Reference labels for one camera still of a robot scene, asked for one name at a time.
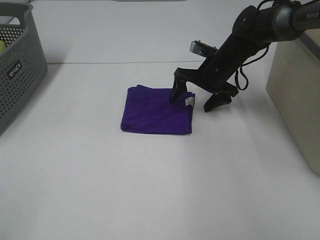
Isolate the grey perforated plastic basket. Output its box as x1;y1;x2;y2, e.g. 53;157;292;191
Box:
0;2;48;132

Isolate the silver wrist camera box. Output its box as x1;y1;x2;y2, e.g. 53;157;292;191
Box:
189;40;218;58

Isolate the yellow-green item in basket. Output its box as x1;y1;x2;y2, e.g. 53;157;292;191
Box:
0;40;7;53

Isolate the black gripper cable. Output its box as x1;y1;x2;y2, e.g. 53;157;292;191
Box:
234;42;272;91

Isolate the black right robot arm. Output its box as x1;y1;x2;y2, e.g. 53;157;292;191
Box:
169;0;320;113

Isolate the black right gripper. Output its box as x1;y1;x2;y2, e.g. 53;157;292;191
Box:
169;34;260;112

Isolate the purple towel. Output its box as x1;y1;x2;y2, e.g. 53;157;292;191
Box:
120;85;195;135

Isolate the beige plastic bin grey rim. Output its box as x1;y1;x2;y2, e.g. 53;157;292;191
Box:
266;29;320;174

